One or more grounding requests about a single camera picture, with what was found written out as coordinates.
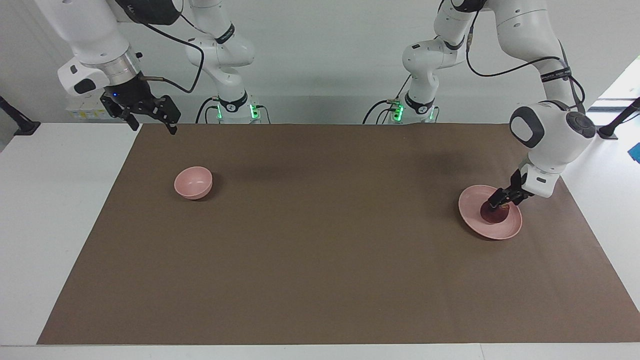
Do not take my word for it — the black camera stand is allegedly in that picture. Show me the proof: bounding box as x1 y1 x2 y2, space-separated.
595 97 640 140
0 96 41 137

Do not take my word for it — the pink round plate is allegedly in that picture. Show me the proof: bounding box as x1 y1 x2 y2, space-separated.
458 185 523 240

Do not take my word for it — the dark red apple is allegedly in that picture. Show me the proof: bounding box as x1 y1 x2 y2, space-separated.
480 199 511 224

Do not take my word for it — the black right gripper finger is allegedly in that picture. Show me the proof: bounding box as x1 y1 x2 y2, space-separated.
152 95 181 136
101 97 141 132

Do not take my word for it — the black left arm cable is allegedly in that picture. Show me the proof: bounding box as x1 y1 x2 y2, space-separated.
465 10 586 116

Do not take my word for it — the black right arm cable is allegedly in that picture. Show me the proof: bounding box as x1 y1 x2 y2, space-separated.
115 0 206 95

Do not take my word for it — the brown paper table mat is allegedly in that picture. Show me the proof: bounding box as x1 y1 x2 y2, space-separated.
37 123 640 346

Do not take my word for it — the pink bowl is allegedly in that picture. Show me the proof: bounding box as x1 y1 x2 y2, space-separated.
174 166 213 200

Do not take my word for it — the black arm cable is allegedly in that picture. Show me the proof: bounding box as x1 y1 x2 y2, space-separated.
465 10 586 116
115 0 206 95

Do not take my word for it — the black base cable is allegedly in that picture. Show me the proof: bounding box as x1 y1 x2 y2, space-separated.
363 99 402 125
195 97 221 125

